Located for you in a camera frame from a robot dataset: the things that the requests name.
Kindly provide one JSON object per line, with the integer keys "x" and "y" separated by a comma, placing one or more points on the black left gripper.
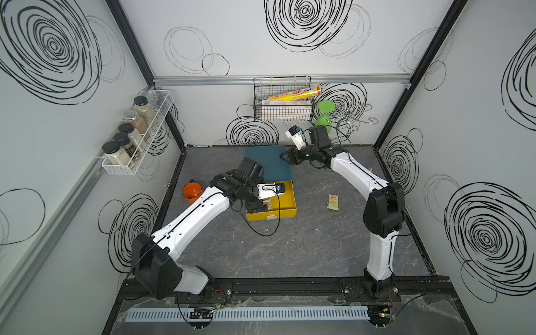
{"x": 252, "y": 206}

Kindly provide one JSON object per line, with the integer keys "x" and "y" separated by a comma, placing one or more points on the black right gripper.
{"x": 293, "y": 155}

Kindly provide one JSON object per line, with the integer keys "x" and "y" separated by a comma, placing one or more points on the yellow drawer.
{"x": 279, "y": 207}

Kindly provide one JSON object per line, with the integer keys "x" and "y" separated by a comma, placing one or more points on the green cookie packet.
{"x": 333, "y": 202}

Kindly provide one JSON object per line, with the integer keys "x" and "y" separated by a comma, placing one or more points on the teal drawer cabinet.
{"x": 274, "y": 168}

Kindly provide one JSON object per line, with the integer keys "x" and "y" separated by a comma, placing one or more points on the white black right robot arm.
{"x": 383, "y": 213}

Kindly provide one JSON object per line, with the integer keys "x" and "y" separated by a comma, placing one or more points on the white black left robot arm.
{"x": 154, "y": 258}

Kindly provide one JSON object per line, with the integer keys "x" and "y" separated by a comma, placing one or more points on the orange cup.
{"x": 191, "y": 192}

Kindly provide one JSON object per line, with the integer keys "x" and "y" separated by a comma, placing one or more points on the white box in basket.
{"x": 279, "y": 110}

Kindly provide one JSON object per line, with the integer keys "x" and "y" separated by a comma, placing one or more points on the yellow snack tube package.
{"x": 297, "y": 95}

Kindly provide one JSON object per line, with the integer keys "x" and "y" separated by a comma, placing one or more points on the spice jar black lid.
{"x": 134, "y": 135}
{"x": 116, "y": 154}
{"x": 127, "y": 144}
{"x": 144, "y": 109}

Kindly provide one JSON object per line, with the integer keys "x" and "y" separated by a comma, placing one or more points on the clear acrylic spice shelf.
{"x": 157, "y": 138}

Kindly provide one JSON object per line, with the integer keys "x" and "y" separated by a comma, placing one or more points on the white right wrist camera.
{"x": 296, "y": 135}

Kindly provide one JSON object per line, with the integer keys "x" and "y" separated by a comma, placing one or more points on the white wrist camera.
{"x": 266, "y": 191}
{"x": 296, "y": 135}

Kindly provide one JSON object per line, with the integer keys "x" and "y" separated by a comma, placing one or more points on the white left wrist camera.
{"x": 266, "y": 191}

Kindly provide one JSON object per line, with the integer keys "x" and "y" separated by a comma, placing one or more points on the black wire wall basket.
{"x": 264, "y": 87}

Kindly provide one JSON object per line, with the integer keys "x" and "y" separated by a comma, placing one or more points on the grey slotted cable duct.
{"x": 247, "y": 314}

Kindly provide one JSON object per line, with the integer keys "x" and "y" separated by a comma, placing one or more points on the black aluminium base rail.
{"x": 348, "y": 289}

